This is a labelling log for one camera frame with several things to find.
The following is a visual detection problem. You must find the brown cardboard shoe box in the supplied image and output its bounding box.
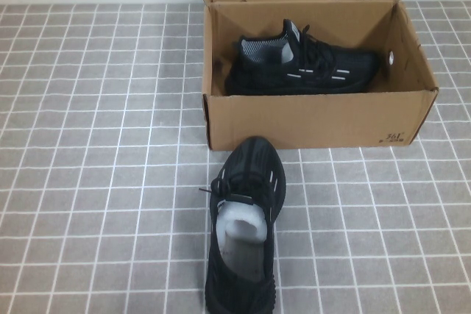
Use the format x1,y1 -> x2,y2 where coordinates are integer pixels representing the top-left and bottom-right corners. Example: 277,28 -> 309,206
197,0 -> 439,151

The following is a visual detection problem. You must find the black sneaker with grey heel lining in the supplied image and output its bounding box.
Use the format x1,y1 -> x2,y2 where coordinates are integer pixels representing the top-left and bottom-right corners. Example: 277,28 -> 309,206
224,18 -> 380,96

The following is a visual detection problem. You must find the black sneaker with aglet sticking out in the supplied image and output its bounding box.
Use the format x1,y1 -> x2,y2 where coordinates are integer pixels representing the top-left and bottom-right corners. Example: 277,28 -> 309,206
198,135 -> 288,314

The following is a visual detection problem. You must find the grey tile pattern tablecloth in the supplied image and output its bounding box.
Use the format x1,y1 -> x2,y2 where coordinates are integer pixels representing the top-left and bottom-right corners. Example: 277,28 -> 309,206
0,0 -> 471,314

